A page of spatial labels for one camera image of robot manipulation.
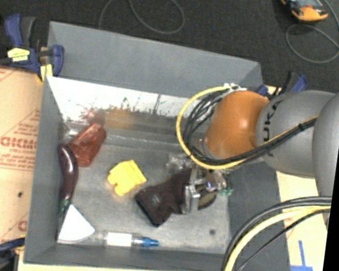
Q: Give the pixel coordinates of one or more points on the dark purple toy eggplant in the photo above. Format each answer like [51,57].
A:
[70,171]

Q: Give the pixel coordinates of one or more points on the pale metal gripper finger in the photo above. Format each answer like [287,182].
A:
[192,191]
[194,204]

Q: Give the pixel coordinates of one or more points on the grey metal bin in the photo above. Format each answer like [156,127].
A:
[166,68]

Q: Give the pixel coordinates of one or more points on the clear crumpled plastic piece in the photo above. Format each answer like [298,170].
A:
[179,163]

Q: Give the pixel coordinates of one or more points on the clear plastic bottle blue cap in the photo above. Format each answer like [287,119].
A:
[123,239]

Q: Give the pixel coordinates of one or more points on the clear red plastic cup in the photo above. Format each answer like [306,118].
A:
[88,143]

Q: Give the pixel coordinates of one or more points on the yellow block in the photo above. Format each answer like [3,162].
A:
[126,177]

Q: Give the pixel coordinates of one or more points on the dark maroon pouch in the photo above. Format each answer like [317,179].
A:
[160,197]

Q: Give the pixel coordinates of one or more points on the brown cardboard board red print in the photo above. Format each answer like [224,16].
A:
[8,128]

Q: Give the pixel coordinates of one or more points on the white wedge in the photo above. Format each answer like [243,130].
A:
[75,226]

